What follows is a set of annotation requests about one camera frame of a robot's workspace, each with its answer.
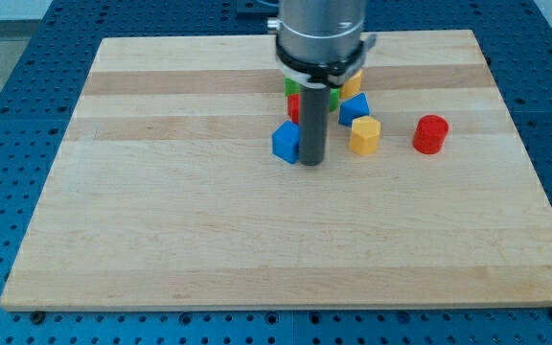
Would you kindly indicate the red cylinder block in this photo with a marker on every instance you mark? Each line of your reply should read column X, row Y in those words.
column 430, row 134

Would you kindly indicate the red block behind rod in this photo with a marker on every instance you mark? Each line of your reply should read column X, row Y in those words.
column 293, row 107

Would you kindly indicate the yellow block at back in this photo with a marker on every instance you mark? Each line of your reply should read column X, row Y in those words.
column 352, row 86

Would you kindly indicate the green block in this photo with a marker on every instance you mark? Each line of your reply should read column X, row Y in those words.
column 293, row 87

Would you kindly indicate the wooden board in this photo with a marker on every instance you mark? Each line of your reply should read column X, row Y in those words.
column 165, row 194

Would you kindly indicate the blue pentagon block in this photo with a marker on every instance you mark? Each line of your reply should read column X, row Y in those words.
column 353, row 108

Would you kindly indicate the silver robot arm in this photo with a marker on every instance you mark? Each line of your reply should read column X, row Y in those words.
column 319, row 44

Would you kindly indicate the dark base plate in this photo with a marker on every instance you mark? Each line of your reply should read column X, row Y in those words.
column 256, row 7

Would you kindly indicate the blue cube block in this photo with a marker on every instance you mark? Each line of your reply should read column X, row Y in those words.
column 285, row 142

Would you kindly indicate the yellow hexagon block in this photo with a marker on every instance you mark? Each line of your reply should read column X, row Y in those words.
column 365, row 135

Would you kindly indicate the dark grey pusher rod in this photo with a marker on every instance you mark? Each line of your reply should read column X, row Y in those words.
column 313, row 120

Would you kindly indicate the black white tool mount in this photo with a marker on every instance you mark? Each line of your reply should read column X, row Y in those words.
column 324, row 74

